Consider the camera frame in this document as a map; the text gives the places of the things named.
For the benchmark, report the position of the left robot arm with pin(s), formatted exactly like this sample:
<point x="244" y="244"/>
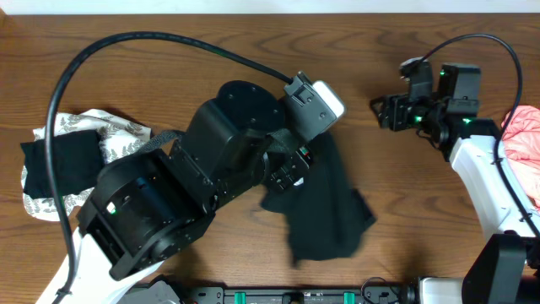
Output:
<point x="148" y="206"/>

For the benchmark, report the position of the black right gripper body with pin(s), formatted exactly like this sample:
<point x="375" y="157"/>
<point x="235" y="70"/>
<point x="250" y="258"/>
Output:
<point x="403" y="115"/>

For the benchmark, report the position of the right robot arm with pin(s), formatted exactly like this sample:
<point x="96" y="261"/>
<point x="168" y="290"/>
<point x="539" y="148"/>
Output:
<point x="445" y="111"/>

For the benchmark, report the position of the folded black cloth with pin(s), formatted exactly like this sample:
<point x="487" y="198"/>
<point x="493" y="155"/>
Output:
<point x="77" y="159"/>

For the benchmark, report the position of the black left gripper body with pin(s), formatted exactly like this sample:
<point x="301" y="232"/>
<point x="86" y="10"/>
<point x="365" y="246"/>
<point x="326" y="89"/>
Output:
<point x="290" y="168"/>

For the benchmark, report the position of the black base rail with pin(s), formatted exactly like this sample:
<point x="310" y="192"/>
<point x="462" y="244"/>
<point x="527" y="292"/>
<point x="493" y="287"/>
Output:
<point x="163" y="290"/>

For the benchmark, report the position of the white fern-print cloth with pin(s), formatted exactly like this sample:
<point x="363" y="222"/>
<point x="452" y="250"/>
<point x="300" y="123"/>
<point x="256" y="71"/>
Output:
<point x="119" y="137"/>

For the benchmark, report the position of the black t-shirt with logo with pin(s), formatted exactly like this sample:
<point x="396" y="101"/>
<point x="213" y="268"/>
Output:
<point x="325" y="215"/>

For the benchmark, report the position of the pink crumpled cloth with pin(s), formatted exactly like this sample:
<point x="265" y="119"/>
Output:
<point x="521" y="141"/>

